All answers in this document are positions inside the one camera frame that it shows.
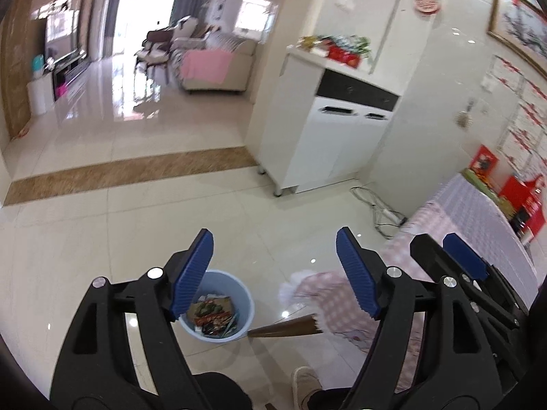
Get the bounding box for television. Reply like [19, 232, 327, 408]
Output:
[43, 9, 84, 67]

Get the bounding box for pink grey checked tablecloth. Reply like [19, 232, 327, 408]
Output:
[278, 173, 539, 394]

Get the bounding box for beige sofa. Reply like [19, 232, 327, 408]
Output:
[171, 30, 259, 95]

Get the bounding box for television cabinet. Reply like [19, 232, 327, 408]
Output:
[51, 49, 93, 104]

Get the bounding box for person's beige slipper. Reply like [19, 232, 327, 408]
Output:
[292, 366, 324, 410]

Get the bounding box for light blue plastic bin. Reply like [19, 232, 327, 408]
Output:
[177, 269, 256, 343]

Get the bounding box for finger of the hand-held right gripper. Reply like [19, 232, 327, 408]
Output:
[443, 232, 533, 330]
[409, 233, 525, 387]

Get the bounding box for gold framed blossom painting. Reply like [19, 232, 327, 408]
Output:
[487, 0, 547, 76]

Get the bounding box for white floor air conditioner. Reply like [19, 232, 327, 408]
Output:
[92, 0, 110, 61]

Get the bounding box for white cabinet with black panel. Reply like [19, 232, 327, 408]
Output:
[245, 45, 402, 197]

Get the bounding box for dark chair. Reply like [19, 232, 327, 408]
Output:
[134, 29, 176, 73]

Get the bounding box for dark wrapper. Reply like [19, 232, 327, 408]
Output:
[201, 312, 239, 339]

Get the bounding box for red picture card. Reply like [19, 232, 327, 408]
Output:
[470, 144, 500, 180]

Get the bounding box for rows of wall certificates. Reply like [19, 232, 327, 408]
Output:
[483, 53, 547, 180]

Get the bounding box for small hanging wall ornament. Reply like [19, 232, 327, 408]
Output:
[455, 99, 473, 130]

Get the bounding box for white power strip with cable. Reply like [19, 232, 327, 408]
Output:
[350, 186, 409, 240]

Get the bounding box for white appliance with teal top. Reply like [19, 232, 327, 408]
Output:
[26, 53, 54, 116]

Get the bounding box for brown wooden table leg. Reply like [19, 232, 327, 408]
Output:
[248, 313, 324, 339]

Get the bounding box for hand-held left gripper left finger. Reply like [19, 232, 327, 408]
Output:
[48, 228, 214, 410]

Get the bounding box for red green snack wrapper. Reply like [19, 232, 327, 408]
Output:
[190, 296, 235, 327]

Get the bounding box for pink blanket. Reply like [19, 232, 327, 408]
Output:
[179, 49, 234, 86]

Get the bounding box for large red gift box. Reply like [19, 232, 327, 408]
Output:
[498, 174, 547, 241]

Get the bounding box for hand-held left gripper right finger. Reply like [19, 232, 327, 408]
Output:
[335, 226, 510, 410]

